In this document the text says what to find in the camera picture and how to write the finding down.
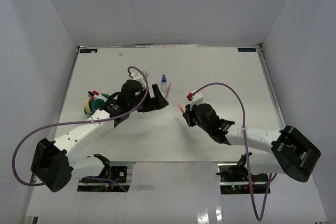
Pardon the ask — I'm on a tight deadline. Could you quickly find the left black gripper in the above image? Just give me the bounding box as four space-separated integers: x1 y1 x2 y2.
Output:
129 84 169 113

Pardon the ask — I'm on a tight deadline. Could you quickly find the blue cap spray bottle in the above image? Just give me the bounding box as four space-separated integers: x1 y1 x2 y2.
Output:
161 74 168 93

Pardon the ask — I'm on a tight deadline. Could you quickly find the pink translucent pen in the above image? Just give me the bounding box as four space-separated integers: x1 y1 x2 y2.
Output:
165 82 172 100

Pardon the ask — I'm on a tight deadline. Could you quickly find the yellow masking tape roll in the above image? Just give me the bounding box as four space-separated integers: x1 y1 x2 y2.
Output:
84 98 93 114

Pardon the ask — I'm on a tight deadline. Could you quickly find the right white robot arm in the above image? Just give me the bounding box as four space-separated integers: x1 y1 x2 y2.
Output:
183 103 321 182

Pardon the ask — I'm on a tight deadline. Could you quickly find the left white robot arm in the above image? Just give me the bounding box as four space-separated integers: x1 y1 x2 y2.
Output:
31 80 169 193

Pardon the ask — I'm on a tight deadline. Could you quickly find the teal round desk organizer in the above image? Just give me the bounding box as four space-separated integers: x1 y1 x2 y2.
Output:
84 93 110 117

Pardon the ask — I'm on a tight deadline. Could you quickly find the right blue corner label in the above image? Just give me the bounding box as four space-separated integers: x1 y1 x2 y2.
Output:
237 47 256 52

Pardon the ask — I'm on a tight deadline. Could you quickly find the blue corner label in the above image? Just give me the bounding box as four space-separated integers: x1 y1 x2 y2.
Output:
237 47 256 52
79 49 98 54

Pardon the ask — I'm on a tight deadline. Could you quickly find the left blue corner label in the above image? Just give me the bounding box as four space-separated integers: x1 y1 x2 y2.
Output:
79 49 98 54

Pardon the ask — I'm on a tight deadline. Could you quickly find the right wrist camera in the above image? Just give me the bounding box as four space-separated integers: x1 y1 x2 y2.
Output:
186 90 203 110

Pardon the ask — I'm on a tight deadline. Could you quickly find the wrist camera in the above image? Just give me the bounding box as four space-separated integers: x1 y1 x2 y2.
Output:
186 90 203 110
130 71 149 83

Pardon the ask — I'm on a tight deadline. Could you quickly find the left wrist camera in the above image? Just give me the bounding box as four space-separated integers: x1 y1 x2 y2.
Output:
130 71 149 83

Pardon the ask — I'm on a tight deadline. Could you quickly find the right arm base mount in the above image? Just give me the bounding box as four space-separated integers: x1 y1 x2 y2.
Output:
216 164 268 195

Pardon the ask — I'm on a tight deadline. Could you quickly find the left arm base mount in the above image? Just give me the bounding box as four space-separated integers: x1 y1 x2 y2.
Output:
77 166 133 193

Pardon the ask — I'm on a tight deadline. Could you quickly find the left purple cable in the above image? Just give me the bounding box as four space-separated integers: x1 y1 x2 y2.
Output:
12 66 149 193

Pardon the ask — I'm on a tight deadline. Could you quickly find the purple cable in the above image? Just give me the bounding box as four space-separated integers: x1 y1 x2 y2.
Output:
12 66 149 193
190 82 278 221

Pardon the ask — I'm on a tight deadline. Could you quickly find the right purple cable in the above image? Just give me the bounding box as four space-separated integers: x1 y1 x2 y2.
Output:
190 82 278 221

